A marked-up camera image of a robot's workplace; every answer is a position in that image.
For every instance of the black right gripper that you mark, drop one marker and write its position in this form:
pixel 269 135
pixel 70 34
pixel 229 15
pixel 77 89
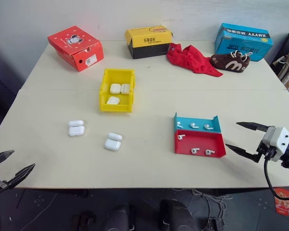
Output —
pixel 263 150

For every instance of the red snack packet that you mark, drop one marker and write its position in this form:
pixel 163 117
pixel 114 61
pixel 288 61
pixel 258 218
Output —
pixel 286 202

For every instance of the blue shoe box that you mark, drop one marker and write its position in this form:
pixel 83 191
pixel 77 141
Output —
pixel 243 41

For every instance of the yellow plastic bin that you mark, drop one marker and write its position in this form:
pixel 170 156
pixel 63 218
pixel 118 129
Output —
pixel 115 108

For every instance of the red cartoon shoe box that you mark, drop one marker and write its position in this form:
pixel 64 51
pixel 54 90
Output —
pixel 69 41

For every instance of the yellow and black shoe box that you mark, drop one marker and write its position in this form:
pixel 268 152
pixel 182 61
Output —
pixel 147 41

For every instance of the white earbud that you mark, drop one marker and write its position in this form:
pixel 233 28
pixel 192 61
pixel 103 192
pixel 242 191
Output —
pixel 181 137
pixel 179 124
pixel 209 152
pixel 194 151
pixel 193 125
pixel 208 127

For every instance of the red plastic tray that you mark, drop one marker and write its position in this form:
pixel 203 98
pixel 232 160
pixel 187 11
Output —
pixel 202 143

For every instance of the blue plastic tray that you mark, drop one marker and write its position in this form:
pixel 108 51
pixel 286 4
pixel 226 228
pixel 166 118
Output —
pixel 200 121

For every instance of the brown shoe with white laces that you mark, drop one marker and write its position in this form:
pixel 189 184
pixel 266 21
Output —
pixel 227 63

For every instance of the red cloth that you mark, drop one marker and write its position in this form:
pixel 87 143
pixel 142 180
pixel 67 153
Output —
pixel 190 59

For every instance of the dark rounded shape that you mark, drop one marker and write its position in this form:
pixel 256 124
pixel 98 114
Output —
pixel 177 216
pixel 118 220

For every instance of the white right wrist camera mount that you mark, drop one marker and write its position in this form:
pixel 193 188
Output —
pixel 278 138

